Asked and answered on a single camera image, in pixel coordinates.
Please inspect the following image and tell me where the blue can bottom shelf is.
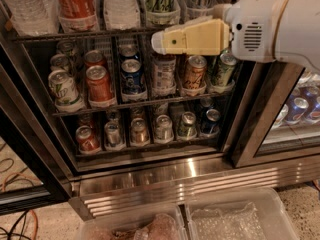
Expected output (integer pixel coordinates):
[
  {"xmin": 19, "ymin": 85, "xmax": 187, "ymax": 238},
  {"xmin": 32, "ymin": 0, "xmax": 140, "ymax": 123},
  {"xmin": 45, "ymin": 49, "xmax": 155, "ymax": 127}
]
[{"xmin": 200, "ymin": 109, "xmax": 221, "ymax": 134}]

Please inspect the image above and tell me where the blue soda can behind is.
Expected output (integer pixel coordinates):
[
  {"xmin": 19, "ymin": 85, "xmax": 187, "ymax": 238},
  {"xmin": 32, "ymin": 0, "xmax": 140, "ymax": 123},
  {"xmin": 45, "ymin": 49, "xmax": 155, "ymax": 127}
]
[{"xmin": 119, "ymin": 45, "xmax": 140, "ymax": 62}]

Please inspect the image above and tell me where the red can bottom shelf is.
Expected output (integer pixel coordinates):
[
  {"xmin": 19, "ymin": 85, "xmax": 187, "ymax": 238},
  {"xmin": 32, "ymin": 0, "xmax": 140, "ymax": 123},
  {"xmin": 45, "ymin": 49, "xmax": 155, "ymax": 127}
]
[{"xmin": 76, "ymin": 125, "xmax": 100, "ymax": 152}]

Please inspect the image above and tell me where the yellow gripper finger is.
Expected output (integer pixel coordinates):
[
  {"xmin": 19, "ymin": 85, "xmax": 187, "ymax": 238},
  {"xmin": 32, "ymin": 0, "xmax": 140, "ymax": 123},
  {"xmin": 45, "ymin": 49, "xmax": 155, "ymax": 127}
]
[
  {"xmin": 164, "ymin": 16, "xmax": 213, "ymax": 33},
  {"xmin": 151, "ymin": 19, "xmax": 230, "ymax": 56}
]

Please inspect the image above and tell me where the green can back left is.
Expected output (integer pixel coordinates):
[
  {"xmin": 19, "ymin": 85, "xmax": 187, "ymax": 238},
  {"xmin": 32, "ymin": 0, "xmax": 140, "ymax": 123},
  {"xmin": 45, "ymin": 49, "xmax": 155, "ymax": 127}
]
[{"xmin": 56, "ymin": 40, "xmax": 79, "ymax": 63}]

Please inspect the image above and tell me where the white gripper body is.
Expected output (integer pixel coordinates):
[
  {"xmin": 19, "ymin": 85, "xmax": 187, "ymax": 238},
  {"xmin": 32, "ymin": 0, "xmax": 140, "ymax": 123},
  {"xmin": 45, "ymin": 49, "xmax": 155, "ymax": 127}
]
[{"xmin": 213, "ymin": 0, "xmax": 288, "ymax": 63}]

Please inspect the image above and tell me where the red soda can front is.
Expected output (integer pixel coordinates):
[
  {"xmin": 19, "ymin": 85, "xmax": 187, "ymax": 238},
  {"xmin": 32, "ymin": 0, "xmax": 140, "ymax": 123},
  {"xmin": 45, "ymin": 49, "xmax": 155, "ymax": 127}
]
[{"xmin": 86, "ymin": 65, "xmax": 113, "ymax": 102}]

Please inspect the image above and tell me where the left clear plastic bin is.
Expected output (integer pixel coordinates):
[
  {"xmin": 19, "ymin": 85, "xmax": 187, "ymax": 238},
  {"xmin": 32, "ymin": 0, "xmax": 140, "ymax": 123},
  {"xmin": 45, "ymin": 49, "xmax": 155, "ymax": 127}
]
[{"xmin": 75, "ymin": 203, "xmax": 188, "ymax": 240}]

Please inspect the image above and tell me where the gold can bottom shelf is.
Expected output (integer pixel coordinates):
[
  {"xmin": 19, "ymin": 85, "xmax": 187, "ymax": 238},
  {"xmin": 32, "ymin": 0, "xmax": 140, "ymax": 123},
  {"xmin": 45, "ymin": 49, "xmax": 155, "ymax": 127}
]
[{"xmin": 130, "ymin": 118, "xmax": 149, "ymax": 144}]

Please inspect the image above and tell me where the orange can front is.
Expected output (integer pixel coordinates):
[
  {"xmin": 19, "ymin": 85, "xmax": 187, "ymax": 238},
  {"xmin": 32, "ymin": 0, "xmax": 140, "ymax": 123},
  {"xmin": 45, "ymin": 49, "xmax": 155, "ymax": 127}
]
[{"xmin": 183, "ymin": 55, "xmax": 207, "ymax": 89}]

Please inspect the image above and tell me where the middle wire shelf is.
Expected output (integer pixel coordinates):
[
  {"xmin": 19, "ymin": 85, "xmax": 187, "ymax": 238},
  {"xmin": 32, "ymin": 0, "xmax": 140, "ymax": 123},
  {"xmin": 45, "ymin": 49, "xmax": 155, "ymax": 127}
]
[{"xmin": 52, "ymin": 90, "xmax": 232, "ymax": 117}]

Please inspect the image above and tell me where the green can front right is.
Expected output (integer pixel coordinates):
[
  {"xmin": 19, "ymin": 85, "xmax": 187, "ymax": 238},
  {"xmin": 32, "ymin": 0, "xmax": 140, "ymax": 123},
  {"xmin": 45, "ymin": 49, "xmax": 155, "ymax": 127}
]
[{"xmin": 211, "ymin": 52, "xmax": 238, "ymax": 87}]

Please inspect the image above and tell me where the white green soda can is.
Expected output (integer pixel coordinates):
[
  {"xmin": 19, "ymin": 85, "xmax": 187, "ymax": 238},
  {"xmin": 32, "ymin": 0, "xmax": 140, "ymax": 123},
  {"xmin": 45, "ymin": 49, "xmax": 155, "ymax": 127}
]
[{"xmin": 48, "ymin": 69, "xmax": 80, "ymax": 106}]

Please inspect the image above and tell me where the silver can bottom shelf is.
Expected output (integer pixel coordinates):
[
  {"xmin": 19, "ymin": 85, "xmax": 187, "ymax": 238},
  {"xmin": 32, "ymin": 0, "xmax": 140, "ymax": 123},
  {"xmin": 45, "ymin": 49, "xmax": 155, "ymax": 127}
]
[{"xmin": 104, "ymin": 121, "xmax": 123, "ymax": 147}]

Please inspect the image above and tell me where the blue soda can front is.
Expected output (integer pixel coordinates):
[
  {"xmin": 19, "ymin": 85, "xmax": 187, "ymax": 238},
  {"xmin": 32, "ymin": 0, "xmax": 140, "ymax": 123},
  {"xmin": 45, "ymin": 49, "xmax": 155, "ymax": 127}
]
[{"xmin": 121, "ymin": 59, "xmax": 146, "ymax": 95}]

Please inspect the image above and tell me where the blue can behind glass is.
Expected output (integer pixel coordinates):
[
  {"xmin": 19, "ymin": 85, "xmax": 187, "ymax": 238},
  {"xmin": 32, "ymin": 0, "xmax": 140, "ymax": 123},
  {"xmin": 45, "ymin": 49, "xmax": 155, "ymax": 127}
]
[{"xmin": 285, "ymin": 97, "xmax": 309, "ymax": 125}]

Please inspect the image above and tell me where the black cable on floor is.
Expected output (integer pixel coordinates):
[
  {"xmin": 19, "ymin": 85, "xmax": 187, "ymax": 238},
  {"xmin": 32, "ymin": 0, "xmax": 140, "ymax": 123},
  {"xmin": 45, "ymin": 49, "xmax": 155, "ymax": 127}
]
[{"xmin": 0, "ymin": 140, "xmax": 33, "ymax": 240}]

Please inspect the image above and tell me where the red soda can behind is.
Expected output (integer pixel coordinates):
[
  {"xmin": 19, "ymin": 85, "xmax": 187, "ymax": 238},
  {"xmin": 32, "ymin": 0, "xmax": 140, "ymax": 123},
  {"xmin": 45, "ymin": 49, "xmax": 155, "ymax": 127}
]
[{"xmin": 84, "ymin": 50, "xmax": 107, "ymax": 68}]

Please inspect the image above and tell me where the green can bottom shelf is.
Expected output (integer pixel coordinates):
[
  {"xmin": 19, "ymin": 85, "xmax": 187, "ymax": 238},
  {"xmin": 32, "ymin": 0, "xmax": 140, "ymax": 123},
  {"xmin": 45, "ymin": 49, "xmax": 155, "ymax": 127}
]
[{"xmin": 177, "ymin": 111, "xmax": 196, "ymax": 138}]

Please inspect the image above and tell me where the steel fridge base grille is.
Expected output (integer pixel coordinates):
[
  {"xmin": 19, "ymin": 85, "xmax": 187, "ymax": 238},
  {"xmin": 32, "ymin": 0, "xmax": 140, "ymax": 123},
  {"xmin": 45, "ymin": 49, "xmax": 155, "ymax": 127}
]
[{"xmin": 69, "ymin": 154, "xmax": 320, "ymax": 221}]

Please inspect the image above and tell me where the blue soda can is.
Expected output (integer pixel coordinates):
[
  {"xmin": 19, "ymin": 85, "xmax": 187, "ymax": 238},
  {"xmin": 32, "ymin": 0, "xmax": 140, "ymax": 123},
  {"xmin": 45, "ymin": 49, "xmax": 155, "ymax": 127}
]
[
  {"xmin": 119, "ymin": 45, "xmax": 140, "ymax": 62},
  {"xmin": 121, "ymin": 59, "xmax": 146, "ymax": 95}
]

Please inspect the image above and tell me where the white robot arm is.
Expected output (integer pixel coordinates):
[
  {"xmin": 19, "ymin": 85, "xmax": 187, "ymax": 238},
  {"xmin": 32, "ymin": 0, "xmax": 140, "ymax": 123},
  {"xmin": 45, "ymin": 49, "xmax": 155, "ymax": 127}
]
[{"xmin": 151, "ymin": 0, "xmax": 320, "ymax": 73}]

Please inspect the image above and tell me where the right clear plastic bin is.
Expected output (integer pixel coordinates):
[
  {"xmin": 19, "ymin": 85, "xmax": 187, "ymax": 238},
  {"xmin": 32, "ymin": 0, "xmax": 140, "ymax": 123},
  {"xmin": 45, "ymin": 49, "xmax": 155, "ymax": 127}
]
[{"xmin": 185, "ymin": 188, "xmax": 300, "ymax": 240}]

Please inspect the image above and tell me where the silver can behind white can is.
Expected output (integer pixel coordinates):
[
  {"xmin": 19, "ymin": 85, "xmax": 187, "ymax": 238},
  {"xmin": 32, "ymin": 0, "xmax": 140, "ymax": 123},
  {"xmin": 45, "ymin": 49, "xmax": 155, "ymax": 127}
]
[{"xmin": 50, "ymin": 54, "xmax": 71, "ymax": 73}]

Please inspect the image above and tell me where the white can bottom shelf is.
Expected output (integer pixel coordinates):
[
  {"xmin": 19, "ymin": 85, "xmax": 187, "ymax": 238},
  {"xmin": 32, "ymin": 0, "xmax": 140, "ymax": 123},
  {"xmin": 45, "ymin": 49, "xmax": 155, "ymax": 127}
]
[{"xmin": 155, "ymin": 115, "xmax": 173, "ymax": 143}]

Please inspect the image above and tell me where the red soda can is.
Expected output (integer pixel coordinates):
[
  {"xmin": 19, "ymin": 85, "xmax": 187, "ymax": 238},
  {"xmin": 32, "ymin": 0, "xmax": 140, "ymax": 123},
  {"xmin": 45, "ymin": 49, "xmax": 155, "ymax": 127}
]
[
  {"xmin": 84, "ymin": 50, "xmax": 107, "ymax": 68},
  {"xmin": 86, "ymin": 65, "xmax": 113, "ymax": 102}
]

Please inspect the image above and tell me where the clear plastic bin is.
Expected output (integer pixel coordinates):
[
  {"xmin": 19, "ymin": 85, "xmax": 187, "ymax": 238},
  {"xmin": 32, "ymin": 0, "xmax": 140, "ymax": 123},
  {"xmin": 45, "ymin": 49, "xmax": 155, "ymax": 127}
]
[
  {"xmin": 185, "ymin": 188, "xmax": 300, "ymax": 240},
  {"xmin": 75, "ymin": 203, "xmax": 188, "ymax": 240}
]

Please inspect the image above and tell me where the brown tea bottle white cap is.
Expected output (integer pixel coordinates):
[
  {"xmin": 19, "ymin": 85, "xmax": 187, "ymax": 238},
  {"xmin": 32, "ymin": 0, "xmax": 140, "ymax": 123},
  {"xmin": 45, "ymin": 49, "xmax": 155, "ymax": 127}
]
[{"xmin": 152, "ymin": 54, "xmax": 176, "ymax": 89}]

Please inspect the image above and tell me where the red cola bottle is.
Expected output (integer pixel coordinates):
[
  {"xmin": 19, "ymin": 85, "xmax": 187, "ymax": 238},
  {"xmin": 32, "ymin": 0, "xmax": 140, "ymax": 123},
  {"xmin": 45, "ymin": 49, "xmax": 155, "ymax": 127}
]
[{"xmin": 58, "ymin": 0, "xmax": 95, "ymax": 19}]

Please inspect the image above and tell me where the closed fridge door right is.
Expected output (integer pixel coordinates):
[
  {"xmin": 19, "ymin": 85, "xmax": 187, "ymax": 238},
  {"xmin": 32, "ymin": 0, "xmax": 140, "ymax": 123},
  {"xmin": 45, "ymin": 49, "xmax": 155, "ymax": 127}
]
[{"xmin": 234, "ymin": 61, "xmax": 320, "ymax": 167}]

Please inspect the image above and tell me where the orange cable on floor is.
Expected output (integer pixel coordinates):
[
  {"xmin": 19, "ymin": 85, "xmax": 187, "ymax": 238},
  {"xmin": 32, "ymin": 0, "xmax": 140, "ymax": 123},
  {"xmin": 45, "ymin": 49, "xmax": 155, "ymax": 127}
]
[{"xmin": 0, "ymin": 171, "xmax": 43, "ymax": 240}]

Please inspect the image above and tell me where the top wire shelf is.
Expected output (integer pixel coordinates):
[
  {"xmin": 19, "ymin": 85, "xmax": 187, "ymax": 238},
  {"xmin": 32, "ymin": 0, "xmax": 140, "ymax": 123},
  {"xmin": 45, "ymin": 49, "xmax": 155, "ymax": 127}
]
[{"xmin": 9, "ymin": 27, "xmax": 164, "ymax": 43}]

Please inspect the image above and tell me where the pink wrapped bundle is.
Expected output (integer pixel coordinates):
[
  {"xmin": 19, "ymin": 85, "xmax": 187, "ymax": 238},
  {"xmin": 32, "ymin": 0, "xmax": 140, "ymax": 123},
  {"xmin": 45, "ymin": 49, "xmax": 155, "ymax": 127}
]
[{"xmin": 86, "ymin": 213, "xmax": 179, "ymax": 240}]

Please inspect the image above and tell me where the clear water bottle left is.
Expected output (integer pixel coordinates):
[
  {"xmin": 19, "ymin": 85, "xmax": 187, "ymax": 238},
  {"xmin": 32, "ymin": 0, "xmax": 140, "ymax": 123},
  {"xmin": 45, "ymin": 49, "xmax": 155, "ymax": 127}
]
[{"xmin": 4, "ymin": 0, "xmax": 59, "ymax": 36}]

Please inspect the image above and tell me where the bubble wrap sheet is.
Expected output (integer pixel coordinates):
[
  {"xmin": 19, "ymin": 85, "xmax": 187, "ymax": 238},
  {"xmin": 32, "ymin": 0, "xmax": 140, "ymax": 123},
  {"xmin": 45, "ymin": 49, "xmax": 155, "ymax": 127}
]
[{"xmin": 191, "ymin": 202, "xmax": 267, "ymax": 240}]

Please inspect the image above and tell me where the open fridge door left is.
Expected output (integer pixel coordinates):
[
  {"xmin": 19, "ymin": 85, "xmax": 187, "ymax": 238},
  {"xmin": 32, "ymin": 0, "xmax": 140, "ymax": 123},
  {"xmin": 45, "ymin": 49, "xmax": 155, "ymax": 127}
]
[{"xmin": 0, "ymin": 35, "xmax": 72, "ymax": 215}]

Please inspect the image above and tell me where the wire shelf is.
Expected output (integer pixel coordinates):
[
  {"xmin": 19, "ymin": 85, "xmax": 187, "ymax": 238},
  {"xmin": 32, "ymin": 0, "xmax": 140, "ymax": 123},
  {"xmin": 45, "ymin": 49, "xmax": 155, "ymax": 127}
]
[
  {"xmin": 9, "ymin": 27, "xmax": 164, "ymax": 43},
  {"xmin": 52, "ymin": 90, "xmax": 232, "ymax": 117}
]

